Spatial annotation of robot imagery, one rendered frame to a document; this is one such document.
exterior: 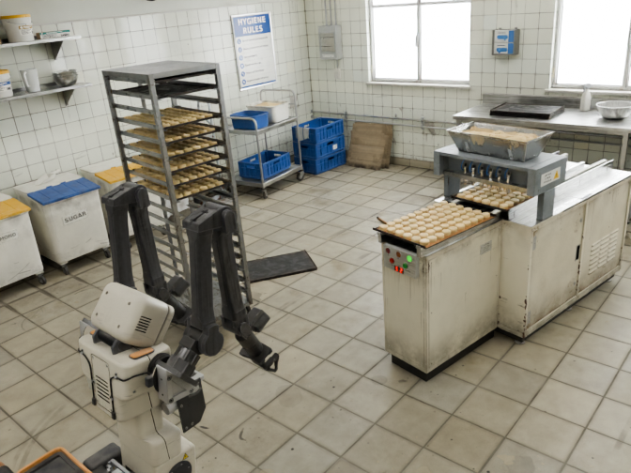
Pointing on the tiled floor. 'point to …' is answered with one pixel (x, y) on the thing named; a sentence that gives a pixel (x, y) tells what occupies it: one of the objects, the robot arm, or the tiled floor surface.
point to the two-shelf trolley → (267, 148)
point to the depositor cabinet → (561, 253)
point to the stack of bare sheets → (280, 266)
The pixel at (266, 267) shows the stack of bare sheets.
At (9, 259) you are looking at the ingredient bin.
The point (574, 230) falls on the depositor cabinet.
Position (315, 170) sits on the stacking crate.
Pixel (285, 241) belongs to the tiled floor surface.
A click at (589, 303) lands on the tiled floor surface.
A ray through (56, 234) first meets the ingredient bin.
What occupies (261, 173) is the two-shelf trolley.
